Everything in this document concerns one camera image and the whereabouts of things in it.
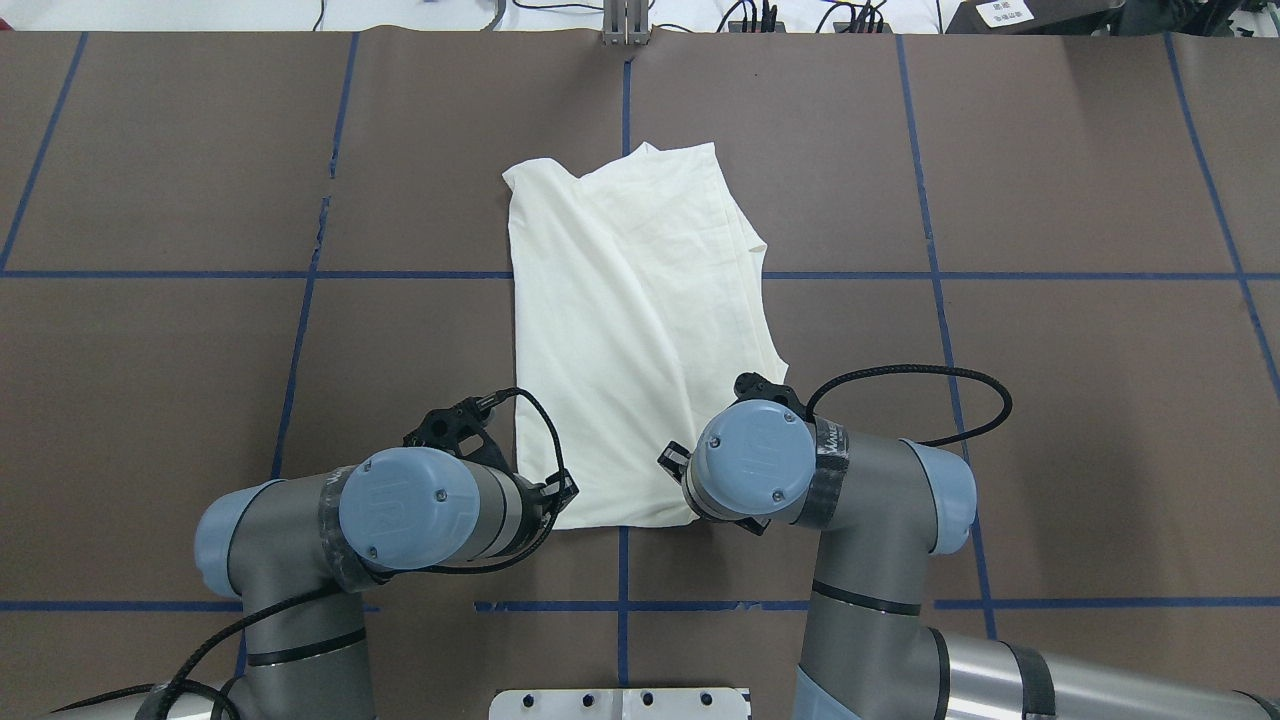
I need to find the black box with label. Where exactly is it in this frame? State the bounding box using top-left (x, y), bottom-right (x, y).
top-left (943, 1), bottom-right (1125, 36)

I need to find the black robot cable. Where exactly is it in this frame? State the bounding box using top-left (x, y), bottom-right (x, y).
top-left (805, 364), bottom-right (1014, 448)

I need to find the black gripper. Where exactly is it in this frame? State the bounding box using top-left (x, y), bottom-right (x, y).
top-left (657, 372), bottom-right (812, 536)

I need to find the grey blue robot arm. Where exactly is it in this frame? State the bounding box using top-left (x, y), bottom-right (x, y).
top-left (657, 364), bottom-right (1277, 719)

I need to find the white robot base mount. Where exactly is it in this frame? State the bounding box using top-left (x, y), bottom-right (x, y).
top-left (488, 687), bottom-right (753, 719)

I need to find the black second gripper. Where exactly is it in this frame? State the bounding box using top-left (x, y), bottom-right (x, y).
top-left (403, 395), bottom-right (579, 518)

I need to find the cream white t-shirt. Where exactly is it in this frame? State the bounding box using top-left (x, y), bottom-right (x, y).
top-left (503, 142), bottom-right (788, 530)

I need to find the second grey blue robot arm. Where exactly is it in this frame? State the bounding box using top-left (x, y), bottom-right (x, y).
top-left (51, 387), bottom-right (579, 719)

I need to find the aluminium frame post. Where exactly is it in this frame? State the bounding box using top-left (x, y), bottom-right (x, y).
top-left (602, 0), bottom-right (652, 47)

